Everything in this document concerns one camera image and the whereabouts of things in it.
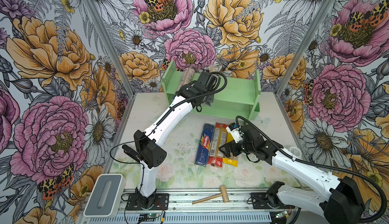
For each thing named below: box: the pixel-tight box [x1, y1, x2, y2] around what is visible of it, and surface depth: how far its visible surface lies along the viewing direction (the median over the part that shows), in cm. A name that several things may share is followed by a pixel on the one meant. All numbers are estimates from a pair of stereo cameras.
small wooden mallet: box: [191, 184, 230, 205], surface depth 78 cm
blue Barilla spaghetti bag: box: [194, 123, 215, 167], surface depth 91 cm
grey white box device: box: [83, 173, 127, 219], surface depth 73 cm
